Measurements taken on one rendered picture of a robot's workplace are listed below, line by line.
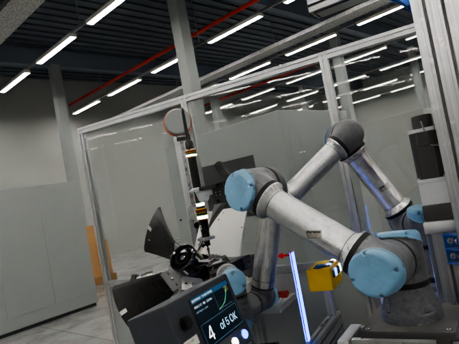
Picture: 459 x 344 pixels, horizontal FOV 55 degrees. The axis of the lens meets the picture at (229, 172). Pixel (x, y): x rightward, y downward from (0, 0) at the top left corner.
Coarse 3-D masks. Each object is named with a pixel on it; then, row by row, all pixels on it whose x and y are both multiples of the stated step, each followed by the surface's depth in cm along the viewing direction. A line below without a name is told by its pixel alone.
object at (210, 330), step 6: (210, 318) 96; (204, 324) 94; (210, 324) 95; (204, 330) 93; (210, 330) 94; (216, 330) 96; (210, 336) 94; (216, 336) 95; (210, 342) 93; (216, 342) 94
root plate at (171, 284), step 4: (168, 268) 182; (164, 272) 182; (168, 272) 182; (172, 272) 182; (176, 272) 182; (164, 276) 182; (168, 276) 182; (172, 276) 182; (176, 276) 182; (180, 276) 182; (164, 280) 182; (168, 280) 182; (176, 280) 182; (180, 280) 182; (168, 284) 182; (172, 284) 182; (180, 284) 182; (172, 288) 182; (176, 288) 182
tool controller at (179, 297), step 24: (192, 288) 104; (216, 288) 103; (144, 312) 93; (168, 312) 87; (192, 312) 92; (216, 312) 99; (240, 312) 107; (144, 336) 89; (168, 336) 86; (192, 336) 89; (240, 336) 103
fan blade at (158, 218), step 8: (160, 208) 203; (152, 216) 206; (160, 216) 201; (152, 224) 204; (160, 224) 199; (152, 232) 203; (160, 232) 198; (168, 232) 193; (152, 240) 203; (160, 240) 198; (168, 240) 193; (144, 248) 208; (152, 248) 204; (160, 248) 199; (168, 248) 193; (168, 256) 195
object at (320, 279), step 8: (336, 264) 187; (312, 272) 181; (320, 272) 180; (328, 272) 178; (312, 280) 181; (320, 280) 180; (328, 280) 178; (336, 280) 183; (312, 288) 181; (320, 288) 180; (328, 288) 178
